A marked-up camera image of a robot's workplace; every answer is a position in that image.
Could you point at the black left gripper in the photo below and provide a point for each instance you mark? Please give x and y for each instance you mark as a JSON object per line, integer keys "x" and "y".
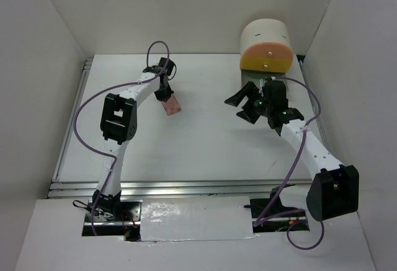
{"x": 165, "y": 96}

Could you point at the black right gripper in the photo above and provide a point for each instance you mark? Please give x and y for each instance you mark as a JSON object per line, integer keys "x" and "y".
{"x": 250, "y": 90}

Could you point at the pink makeup palette card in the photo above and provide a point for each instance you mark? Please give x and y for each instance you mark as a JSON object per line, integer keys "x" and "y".
{"x": 171, "y": 106}

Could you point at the orange drawer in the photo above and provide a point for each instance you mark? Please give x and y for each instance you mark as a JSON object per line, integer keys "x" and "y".
{"x": 269, "y": 50}

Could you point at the cream round drawer organizer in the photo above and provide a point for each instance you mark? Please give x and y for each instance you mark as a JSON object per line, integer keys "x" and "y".
{"x": 264, "y": 30}

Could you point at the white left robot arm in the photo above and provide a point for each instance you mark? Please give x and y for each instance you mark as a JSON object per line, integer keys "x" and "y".
{"x": 119, "y": 125}

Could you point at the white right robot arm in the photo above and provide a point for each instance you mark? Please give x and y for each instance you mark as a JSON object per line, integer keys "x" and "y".
{"x": 334, "y": 190}

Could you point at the white foil covered panel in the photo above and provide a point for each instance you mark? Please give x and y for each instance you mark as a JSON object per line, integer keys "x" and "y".
{"x": 195, "y": 219}

